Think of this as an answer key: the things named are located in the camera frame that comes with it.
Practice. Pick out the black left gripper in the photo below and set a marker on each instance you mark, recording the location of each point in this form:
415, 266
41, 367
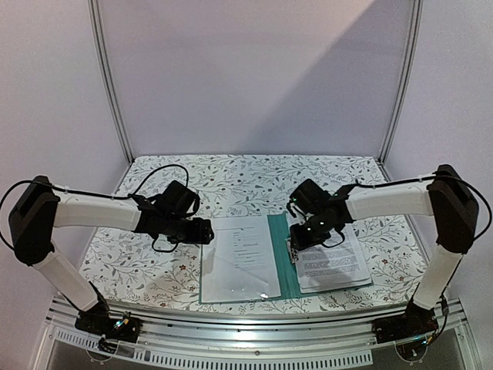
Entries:
199, 234

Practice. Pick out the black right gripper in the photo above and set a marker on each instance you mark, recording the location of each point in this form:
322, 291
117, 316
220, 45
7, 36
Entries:
306, 242

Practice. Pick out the teal plastic folder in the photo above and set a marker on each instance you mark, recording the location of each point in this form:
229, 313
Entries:
287, 274

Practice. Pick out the white paper stack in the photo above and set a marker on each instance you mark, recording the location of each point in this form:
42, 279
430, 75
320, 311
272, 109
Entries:
321, 269

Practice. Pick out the white printed paper sheet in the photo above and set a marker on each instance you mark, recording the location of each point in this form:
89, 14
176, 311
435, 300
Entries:
239, 265

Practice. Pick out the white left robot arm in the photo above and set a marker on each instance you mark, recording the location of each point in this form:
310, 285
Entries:
44, 213

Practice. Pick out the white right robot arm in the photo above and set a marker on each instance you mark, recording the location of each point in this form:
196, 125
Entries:
444, 198

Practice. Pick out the floral patterned table mat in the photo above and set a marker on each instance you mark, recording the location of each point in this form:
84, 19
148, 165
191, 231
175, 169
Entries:
125, 266

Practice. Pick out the aluminium front rail frame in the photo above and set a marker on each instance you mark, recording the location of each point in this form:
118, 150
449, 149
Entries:
174, 339

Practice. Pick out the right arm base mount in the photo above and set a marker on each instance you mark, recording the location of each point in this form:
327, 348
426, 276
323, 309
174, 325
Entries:
413, 331

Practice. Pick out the aluminium corner post left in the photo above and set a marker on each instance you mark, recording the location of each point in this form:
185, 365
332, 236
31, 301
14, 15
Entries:
108, 80

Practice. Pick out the aluminium corner post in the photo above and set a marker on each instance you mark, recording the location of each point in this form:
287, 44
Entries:
404, 78
108, 80

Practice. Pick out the aluminium corner post right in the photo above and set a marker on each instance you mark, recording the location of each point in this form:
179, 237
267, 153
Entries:
404, 78

